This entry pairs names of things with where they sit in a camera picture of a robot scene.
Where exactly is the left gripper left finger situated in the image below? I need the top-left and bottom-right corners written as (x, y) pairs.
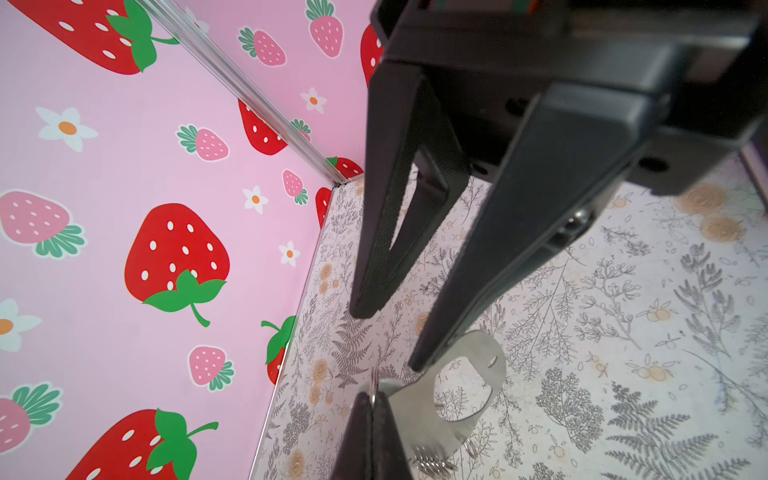
top-left (330, 392), bottom-right (373, 480)

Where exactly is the left aluminium corner post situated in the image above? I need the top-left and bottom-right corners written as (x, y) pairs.
top-left (138, 0), bottom-right (348, 186)

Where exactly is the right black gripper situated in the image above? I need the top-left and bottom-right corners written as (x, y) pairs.
top-left (370, 1), bottom-right (767, 372)

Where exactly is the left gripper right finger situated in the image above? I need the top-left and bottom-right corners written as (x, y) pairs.
top-left (373, 391), bottom-right (413, 480)

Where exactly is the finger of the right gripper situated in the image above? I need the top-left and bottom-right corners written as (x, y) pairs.
top-left (349, 62), bottom-right (469, 319)

